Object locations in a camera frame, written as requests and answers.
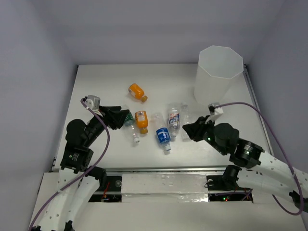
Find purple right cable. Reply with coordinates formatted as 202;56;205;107
216;102;305;216

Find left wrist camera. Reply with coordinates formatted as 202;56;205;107
81;95;101;115

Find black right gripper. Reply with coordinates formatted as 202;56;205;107
182;114;227;155

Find clear bottle white blue label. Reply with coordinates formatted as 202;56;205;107
167;103;180;138

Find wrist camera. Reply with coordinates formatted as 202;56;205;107
81;95;101;115
208;103;224;122

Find aluminium rail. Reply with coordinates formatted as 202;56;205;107
49;166;231;173

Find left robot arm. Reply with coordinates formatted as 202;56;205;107
29;106;129;231

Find purple cable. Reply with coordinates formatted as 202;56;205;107
28;97;111;231
216;102;305;216

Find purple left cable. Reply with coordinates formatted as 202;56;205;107
28;97;111;231

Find clear bottle green label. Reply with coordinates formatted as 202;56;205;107
123;104;140;145

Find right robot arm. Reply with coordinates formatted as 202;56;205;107
182;116;308;216

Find clear crushed plastic bottle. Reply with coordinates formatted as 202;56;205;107
180;103;190;141

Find orange juice bottle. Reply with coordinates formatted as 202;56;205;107
135;111;148;134
128;83;148;103

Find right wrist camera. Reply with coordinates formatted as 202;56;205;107
208;103;224;122

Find white octagonal plastic bin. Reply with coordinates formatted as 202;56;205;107
194;45;244;106

